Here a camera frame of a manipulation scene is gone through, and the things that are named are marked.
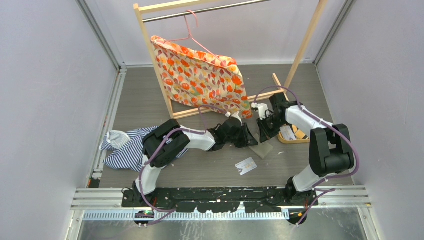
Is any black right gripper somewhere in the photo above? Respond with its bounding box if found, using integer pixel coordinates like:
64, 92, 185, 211
256, 114, 286, 143

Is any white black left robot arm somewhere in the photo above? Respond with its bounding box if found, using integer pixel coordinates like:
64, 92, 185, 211
133, 116, 259, 207

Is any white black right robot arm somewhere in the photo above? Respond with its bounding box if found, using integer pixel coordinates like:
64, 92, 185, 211
251, 93, 355, 205

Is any gold card in tray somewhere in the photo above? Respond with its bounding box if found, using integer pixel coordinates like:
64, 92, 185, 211
294, 129, 308, 140

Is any tan oval tray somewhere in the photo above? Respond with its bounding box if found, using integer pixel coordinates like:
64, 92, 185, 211
277, 124, 310, 144

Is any orange floral garment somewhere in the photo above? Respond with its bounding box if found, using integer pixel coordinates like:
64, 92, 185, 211
150, 35, 253, 119

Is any blue white striped shirt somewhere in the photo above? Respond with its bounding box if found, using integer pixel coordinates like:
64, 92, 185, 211
99, 125, 190, 172

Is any wooden clothes rack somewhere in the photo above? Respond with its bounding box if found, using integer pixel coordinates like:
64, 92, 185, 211
133, 0, 328, 119

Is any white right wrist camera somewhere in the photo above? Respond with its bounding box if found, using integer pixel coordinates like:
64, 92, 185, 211
251, 102, 269, 120

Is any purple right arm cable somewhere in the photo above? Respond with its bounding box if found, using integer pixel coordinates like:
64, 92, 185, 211
253, 85, 361, 226

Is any pink wire hanger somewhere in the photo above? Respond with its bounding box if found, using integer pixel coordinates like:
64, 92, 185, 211
165, 9, 229, 65

